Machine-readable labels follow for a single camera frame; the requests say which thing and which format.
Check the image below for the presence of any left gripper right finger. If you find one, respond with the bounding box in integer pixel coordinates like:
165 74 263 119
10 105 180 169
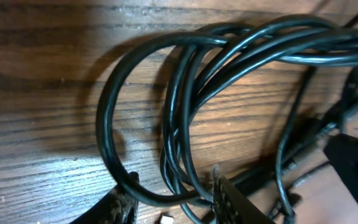
213 165 275 224

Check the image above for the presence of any thin black USB cable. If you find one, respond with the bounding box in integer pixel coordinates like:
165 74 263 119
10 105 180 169
265 0 358 224

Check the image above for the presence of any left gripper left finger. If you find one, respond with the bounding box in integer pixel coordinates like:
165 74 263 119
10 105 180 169
71 185 139 224

